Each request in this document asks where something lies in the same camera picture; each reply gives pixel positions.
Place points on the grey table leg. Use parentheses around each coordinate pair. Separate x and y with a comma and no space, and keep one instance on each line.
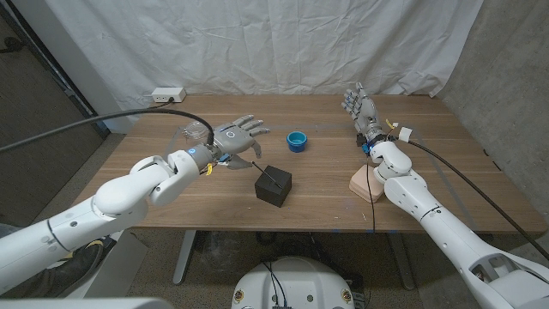
(184,257)
(403,266)

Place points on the pink foam pad stack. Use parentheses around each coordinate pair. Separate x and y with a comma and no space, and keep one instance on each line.
(360,184)

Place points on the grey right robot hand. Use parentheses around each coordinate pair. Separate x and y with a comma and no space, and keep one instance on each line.
(364,113)

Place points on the dark brown door panel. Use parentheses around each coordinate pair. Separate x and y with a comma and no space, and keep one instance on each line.
(38,129)

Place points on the white power strip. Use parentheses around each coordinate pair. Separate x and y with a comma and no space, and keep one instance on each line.
(168,94)

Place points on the small blue bowl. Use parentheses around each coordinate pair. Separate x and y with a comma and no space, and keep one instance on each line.
(297,139)

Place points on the black yellow foot pedal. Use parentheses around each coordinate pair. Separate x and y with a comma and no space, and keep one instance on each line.
(109,242)

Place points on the clear plastic cup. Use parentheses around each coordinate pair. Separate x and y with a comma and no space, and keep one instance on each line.
(195,129)

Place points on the dark trouser leg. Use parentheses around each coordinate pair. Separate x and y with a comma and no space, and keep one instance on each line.
(30,285)

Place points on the black shoe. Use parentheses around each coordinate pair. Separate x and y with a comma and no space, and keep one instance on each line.
(81,266)

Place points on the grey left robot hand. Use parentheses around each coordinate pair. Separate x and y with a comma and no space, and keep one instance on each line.
(233,137)

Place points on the black pen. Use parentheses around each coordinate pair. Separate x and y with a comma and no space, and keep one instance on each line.
(267,174)

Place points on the white backdrop sheet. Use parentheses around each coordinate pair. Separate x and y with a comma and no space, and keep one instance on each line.
(274,43)

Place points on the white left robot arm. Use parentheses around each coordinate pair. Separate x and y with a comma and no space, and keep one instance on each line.
(120,197)

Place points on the black cube box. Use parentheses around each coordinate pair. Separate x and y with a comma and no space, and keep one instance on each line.
(274,195)

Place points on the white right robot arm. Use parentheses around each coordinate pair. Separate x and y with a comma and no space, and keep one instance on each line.
(442,227)

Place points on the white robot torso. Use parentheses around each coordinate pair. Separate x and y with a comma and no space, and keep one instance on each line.
(296,287)

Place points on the white floor board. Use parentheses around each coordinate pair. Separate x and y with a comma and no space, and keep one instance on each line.
(124,266)

